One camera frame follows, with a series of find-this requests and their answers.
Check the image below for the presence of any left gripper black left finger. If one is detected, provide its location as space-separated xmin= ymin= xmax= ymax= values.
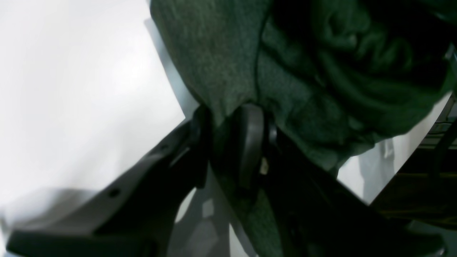
xmin=6 ymin=106 xmax=211 ymax=257

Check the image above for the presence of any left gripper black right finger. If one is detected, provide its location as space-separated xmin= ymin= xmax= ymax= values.
xmin=234 ymin=104 xmax=447 ymax=257

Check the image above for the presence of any dark green long-sleeve shirt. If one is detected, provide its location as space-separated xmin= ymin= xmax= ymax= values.
xmin=151 ymin=0 xmax=456 ymax=257

